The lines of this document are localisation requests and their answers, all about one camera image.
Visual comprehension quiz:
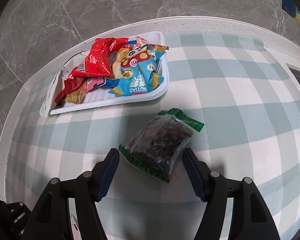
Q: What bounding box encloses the green-edged sunflower seed packet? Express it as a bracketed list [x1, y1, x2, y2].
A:
[119, 108, 204, 183]

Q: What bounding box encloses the gold snack packet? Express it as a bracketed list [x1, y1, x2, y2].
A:
[63, 81, 87, 104]

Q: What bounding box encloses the dark red chocolate packet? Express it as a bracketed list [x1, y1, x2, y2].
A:
[55, 74, 85, 103]

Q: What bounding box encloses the red snack bag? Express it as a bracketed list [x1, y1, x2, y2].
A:
[71, 37, 129, 77]

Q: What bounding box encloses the blue panda walnut packet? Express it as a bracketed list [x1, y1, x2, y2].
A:
[109, 44, 169, 96]

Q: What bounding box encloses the blue bread snack packet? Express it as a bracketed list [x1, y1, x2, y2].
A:
[101, 77, 119, 88]

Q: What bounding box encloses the pink snack packet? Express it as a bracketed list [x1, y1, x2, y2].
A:
[86, 77, 106, 93]

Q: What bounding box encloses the white long snack packet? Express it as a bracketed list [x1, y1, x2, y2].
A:
[39, 51, 88, 117]

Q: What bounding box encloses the red white hawthorn packet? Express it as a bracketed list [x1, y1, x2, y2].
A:
[136, 35, 154, 48]

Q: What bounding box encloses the green checkered tablecloth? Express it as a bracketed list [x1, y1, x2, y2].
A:
[5, 34, 300, 239]

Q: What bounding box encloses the white plastic tray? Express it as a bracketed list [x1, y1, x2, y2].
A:
[40, 31, 170, 117]

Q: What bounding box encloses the blue hanging holder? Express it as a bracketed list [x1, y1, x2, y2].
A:
[282, 0, 298, 18]

